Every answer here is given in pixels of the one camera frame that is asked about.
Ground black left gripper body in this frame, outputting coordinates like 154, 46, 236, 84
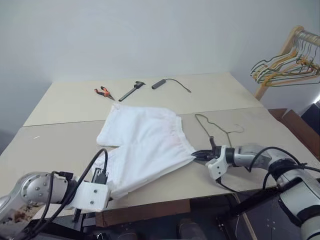
91, 166, 111, 186

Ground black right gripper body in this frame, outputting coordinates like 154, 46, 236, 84
206, 135, 222, 164

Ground white shorts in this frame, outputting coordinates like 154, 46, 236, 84
93, 102, 198, 201

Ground brown wooden board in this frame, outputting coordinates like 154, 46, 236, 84
95, 199, 192, 228

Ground small brown cardboard box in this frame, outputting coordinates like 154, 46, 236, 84
267, 107, 288, 121

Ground black caliper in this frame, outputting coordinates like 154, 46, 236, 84
118, 80, 143, 103

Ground black perforated panel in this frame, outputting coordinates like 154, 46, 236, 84
243, 194, 305, 240

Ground bunch of coloured hangers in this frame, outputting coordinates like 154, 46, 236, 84
249, 31, 320, 81

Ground black box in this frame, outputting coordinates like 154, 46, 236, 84
300, 98, 320, 126

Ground wooden clothes rack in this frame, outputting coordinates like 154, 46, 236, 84
253, 24, 320, 101

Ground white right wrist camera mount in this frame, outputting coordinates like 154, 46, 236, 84
204, 145, 235, 181

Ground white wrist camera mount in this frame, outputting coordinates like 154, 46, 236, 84
204, 145, 235, 181
66, 181, 112, 213

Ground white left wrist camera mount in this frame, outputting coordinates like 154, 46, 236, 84
66, 181, 112, 213

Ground thin wire hanger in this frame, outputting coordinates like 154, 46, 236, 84
194, 113, 245, 151

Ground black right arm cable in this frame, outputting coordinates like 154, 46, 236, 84
216, 146, 320, 194

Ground black metal frame bar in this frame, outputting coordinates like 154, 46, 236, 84
228, 184, 285, 219

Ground black USB hub with cable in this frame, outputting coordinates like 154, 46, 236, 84
151, 77, 193, 94

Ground orange-handled pliers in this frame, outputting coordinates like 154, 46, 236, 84
93, 85, 116, 101

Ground green wire hanger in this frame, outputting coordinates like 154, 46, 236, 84
254, 49, 320, 88

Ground yellow wire hanger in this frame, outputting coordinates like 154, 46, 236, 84
252, 44, 320, 87

